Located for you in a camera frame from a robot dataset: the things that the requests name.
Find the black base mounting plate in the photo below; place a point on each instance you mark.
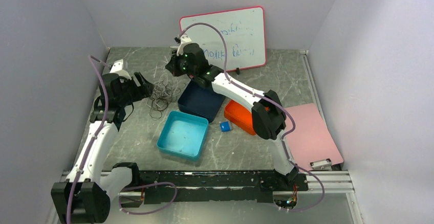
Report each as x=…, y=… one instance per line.
x=157, y=187

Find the aluminium frame rail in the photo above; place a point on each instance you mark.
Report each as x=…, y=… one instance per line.
x=319, y=182

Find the pink-framed whiteboard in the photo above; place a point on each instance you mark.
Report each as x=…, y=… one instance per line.
x=243, y=31

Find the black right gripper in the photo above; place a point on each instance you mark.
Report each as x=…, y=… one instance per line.
x=172, y=66

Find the pink clipboard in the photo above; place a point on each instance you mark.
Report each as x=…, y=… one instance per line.
x=311, y=143

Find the teal square tray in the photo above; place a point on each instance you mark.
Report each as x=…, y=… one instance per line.
x=183, y=135

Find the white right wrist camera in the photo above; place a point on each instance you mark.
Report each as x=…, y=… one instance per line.
x=183, y=41

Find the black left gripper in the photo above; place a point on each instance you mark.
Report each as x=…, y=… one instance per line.
x=139, y=92

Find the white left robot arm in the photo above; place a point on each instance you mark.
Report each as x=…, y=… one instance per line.
x=85, y=195

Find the orange square tray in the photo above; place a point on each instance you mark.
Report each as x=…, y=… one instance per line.
x=239, y=116

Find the small blue white object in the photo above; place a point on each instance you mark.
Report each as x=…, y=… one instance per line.
x=225, y=126

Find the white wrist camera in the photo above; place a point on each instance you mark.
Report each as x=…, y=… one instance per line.
x=183, y=41
x=120, y=68

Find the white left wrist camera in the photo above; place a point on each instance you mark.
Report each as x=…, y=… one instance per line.
x=120, y=68

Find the dark blue square tray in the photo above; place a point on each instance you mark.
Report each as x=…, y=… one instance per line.
x=200, y=102

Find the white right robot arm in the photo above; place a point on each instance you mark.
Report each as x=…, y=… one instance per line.
x=267, y=114

